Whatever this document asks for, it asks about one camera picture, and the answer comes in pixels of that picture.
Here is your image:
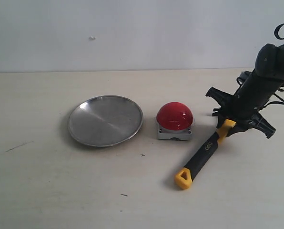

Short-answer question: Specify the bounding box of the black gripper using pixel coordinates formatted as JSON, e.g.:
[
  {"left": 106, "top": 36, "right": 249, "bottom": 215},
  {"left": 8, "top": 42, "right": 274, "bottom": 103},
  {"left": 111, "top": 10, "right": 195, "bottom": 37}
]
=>
[{"left": 205, "top": 71, "right": 284, "bottom": 139}]

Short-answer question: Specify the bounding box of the yellow black claw hammer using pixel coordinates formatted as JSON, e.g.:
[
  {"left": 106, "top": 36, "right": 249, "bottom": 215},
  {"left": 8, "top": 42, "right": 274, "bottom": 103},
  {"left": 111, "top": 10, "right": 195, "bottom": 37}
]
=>
[{"left": 174, "top": 119, "right": 236, "bottom": 190}]

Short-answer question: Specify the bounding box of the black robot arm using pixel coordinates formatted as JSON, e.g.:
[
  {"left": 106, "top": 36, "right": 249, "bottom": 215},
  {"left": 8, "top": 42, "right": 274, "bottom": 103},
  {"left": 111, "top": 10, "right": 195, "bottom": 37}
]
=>
[{"left": 206, "top": 44, "right": 284, "bottom": 138}]

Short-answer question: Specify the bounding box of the red dome push button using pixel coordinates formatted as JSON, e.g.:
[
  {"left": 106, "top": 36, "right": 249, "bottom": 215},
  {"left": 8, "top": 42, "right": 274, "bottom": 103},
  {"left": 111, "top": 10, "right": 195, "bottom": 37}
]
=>
[{"left": 156, "top": 102, "right": 195, "bottom": 141}]

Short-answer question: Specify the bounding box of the round steel plate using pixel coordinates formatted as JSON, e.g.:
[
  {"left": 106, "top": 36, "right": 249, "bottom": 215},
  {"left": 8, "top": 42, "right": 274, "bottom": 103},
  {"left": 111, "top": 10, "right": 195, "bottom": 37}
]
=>
[{"left": 67, "top": 95, "right": 143, "bottom": 148}]

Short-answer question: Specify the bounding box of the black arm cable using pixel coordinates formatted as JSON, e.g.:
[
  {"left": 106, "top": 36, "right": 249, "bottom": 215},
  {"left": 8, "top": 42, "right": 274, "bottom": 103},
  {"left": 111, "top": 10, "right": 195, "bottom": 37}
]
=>
[{"left": 237, "top": 22, "right": 284, "bottom": 108}]

